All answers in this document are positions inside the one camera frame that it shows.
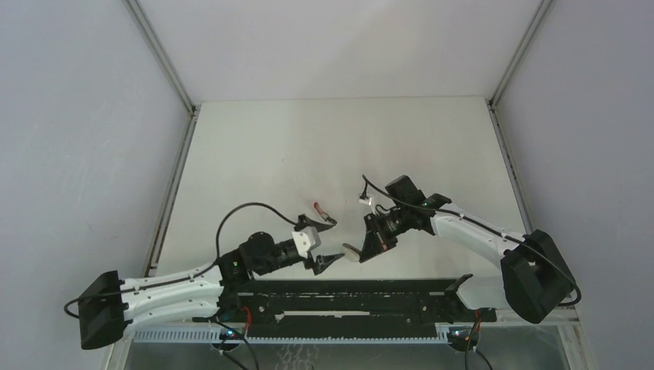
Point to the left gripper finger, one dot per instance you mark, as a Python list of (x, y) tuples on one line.
[(304, 222), (321, 263)]

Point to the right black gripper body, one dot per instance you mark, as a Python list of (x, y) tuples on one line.
[(395, 223)]

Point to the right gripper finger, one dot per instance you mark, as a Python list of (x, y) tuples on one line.
[(390, 240), (373, 243)]

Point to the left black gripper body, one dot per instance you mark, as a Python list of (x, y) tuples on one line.
[(283, 258)]

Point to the pink white mini stapler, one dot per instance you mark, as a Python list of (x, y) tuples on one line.
[(320, 211)]

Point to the beige stapler cap piece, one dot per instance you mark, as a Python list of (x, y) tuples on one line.
[(350, 253)]

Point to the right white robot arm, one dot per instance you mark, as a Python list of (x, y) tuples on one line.
[(534, 278)]

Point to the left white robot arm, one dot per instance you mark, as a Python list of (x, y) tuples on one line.
[(112, 307)]

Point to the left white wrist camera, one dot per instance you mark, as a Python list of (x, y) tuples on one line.
[(306, 240)]

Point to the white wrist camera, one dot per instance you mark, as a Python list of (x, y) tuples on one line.
[(369, 201), (306, 240)]

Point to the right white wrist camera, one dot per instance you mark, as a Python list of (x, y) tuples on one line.
[(369, 201)]

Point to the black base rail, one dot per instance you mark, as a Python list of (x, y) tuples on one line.
[(368, 308)]

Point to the white slotted cable duct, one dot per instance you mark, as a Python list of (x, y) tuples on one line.
[(214, 336)]

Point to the left aluminium frame rail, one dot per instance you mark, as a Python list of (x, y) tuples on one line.
[(170, 73)]

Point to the aluminium frame rail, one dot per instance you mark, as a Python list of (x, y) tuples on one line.
[(170, 73), (497, 97)]

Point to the right aluminium frame rail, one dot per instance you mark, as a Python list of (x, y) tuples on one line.
[(497, 97)]

